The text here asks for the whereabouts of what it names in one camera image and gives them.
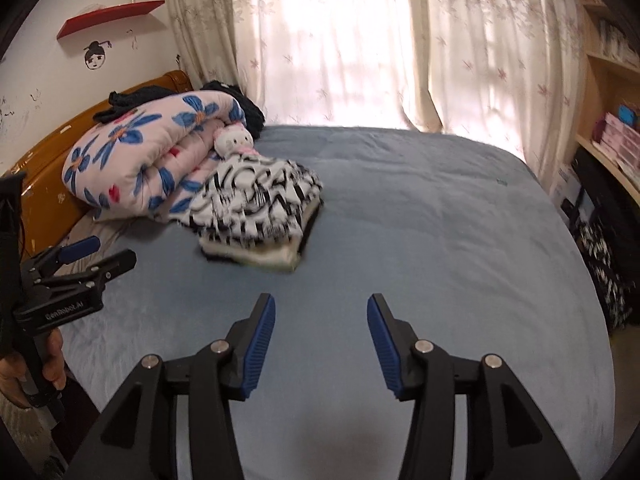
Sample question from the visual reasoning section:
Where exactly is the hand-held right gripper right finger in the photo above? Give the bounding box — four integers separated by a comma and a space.
366, 292, 583, 480

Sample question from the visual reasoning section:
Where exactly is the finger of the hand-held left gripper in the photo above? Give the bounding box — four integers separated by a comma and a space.
27, 235, 102, 277
37, 249, 138, 293

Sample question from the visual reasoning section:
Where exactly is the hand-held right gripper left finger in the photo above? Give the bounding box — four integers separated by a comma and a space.
65, 292, 277, 480

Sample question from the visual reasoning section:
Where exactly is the black white printed jacket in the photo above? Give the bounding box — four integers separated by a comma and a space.
180, 155, 325, 253

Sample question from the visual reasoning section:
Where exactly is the black white clothes pile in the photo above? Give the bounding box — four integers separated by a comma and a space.
575, 220, 636, 331

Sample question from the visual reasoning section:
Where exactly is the person's left hand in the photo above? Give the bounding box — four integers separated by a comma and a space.
0, 327, 67, 408

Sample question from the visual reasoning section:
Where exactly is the cream folded garment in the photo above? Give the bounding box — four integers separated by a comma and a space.
199, 210, 321, 273

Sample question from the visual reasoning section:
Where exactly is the wooden headboard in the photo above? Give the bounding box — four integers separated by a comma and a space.
0, 70, 193, 258

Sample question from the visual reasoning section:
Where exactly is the pink blue floral quilt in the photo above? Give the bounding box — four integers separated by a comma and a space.
61, 91, 248, 223

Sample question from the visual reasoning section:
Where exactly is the white cat plush toy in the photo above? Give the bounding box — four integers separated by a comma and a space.
214, 124, 258, 158

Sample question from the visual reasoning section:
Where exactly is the black fluffy garment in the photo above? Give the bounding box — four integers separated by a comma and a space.
200, 80, 266, 140

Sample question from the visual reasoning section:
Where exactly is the white storage box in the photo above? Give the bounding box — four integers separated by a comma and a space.
550, 162, 584, 212

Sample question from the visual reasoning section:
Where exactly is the sheer floral curtain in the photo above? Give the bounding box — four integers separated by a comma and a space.
162, 0, 426, 131
400, 0, 588, 183

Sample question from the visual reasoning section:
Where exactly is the pink drawer organizer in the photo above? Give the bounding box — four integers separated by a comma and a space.
592, 112, 640, 171

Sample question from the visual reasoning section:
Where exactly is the wooden bookshelf desk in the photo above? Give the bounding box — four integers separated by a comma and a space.
570, 0, 640, 186

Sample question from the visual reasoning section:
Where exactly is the row of books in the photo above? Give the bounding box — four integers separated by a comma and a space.
597, 20, 632, 61

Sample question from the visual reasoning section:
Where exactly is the face wall sticker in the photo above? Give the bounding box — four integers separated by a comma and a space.
82, 39, 113, 71

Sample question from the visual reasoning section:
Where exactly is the red wall shelf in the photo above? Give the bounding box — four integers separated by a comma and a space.
56, 0, 166, 40

